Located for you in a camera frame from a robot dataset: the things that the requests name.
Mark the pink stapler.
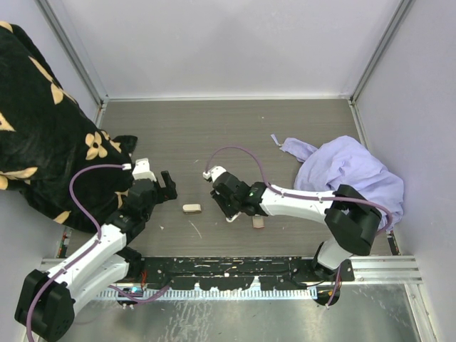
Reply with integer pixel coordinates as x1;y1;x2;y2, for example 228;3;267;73
226;215;238;223

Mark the beige stapler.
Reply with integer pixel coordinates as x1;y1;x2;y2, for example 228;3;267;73
182;204;202;214

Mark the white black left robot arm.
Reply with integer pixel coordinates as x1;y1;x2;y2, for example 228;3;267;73
14;171;177;341

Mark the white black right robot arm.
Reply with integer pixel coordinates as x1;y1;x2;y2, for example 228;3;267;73
203;166;381;281

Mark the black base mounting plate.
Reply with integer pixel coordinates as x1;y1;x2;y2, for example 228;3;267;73
120;255;356;291

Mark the lavender crumpled cloth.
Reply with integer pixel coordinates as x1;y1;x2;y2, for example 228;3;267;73
281;135;405;230

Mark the black floral blanket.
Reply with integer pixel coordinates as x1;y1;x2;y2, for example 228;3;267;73
1;22;138;233

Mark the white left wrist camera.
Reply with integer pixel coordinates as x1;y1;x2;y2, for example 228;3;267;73
122;158;157;182

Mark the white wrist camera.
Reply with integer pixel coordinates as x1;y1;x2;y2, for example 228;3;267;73
202;166;227;182
122;158;157;182

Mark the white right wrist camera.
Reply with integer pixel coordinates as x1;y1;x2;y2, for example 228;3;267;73
202;166;227;182

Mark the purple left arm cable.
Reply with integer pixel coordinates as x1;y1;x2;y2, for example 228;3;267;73
23;164;172;342

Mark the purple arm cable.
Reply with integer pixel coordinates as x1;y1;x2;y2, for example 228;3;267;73
23;164;172;342
204;145;395;307

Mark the white slotted cable duct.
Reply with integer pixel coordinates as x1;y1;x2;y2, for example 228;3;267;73
99;286;318;301

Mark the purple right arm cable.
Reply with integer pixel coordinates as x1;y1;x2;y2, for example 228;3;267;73
204;145;395;307

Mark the aluminium front rail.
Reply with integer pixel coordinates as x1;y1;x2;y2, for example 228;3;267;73
57;255;422;292

